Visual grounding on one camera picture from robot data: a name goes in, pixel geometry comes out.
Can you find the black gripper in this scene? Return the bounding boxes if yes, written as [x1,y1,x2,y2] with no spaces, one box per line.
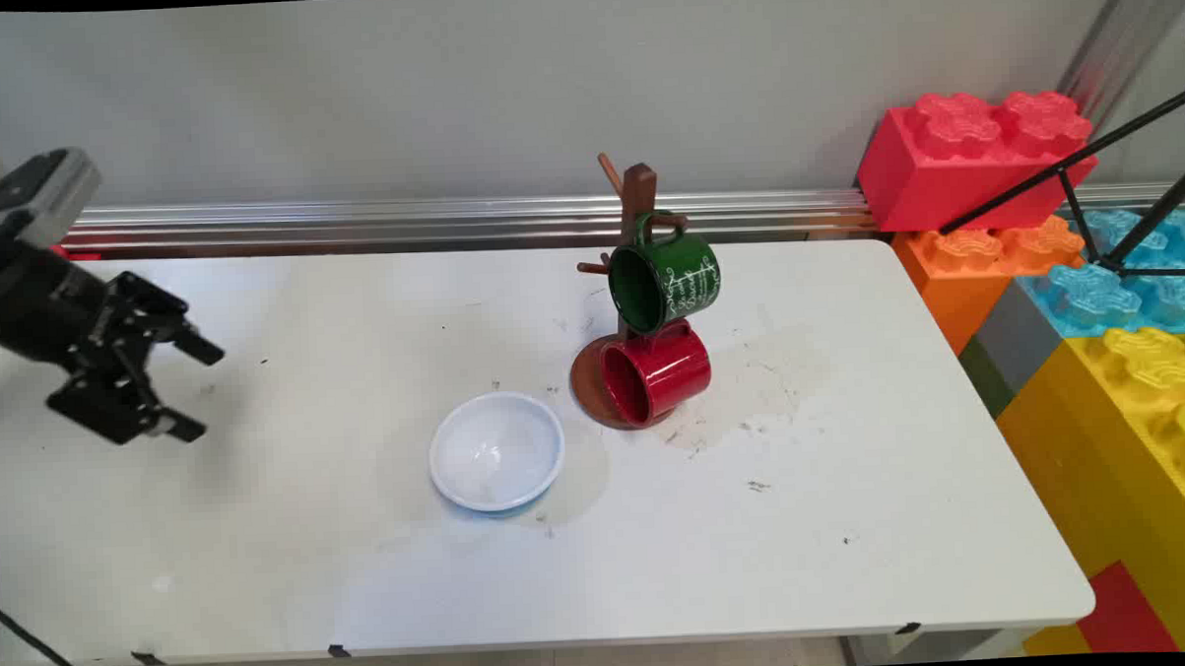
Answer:
[0,213,229,450]

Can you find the green enamel mug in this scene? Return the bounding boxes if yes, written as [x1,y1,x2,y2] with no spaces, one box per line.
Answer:
[605,210,724,337]

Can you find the white bowl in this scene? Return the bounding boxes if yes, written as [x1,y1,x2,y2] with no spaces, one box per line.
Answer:
[428,389,568,517]

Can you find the brown wooden mug tree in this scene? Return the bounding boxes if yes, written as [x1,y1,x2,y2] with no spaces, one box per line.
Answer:
[561,150,700,433]

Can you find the red ceramic mug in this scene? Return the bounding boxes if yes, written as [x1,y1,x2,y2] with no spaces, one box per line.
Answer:
[598,318,714,431]

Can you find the large orange toy brick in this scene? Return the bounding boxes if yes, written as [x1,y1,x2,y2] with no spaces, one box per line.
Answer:
[891,214,1089,358]

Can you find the large red toy brick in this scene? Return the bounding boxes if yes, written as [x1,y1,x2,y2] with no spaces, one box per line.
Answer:
[853,87,1102,233]

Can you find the large dark green toy brick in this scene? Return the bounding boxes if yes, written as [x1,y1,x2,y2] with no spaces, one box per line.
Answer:
[957,335,1017,422]

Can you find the large grey toy brick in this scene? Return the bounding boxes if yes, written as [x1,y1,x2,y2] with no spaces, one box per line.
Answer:
[972,277,1067,397]

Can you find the black tripod legs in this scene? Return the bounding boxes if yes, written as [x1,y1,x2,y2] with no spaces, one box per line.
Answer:
[934,91,1185,285]

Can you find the large yellow toy brick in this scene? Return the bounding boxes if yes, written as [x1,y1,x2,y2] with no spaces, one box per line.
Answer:
[992,324,1185,660]

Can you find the large blue toy brick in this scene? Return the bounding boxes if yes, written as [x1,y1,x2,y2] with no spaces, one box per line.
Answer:
[1014,204,1185,341]

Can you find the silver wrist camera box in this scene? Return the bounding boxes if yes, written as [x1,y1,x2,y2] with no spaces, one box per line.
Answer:
[0,146,104,246]

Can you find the aluminium rail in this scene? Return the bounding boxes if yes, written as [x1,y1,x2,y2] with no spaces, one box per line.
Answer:
[61,178,876,262]

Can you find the black cable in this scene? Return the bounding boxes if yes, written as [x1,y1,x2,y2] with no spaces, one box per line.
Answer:
[0,607,93,666]

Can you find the aluminium upright post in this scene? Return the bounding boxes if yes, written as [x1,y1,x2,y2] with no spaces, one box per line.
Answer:
[1054,0,1185,130]

